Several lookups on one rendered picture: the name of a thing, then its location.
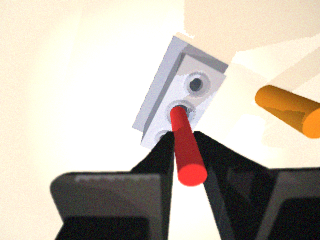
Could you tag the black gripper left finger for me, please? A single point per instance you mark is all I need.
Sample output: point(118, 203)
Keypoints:
point(143, 191)

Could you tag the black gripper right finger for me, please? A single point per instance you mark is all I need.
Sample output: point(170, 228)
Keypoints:
point(245, 196)

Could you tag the red peg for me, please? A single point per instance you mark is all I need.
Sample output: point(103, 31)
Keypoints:
point(191, 171)

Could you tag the orange cylinder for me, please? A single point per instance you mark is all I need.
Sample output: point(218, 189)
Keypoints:
point(300, 113)

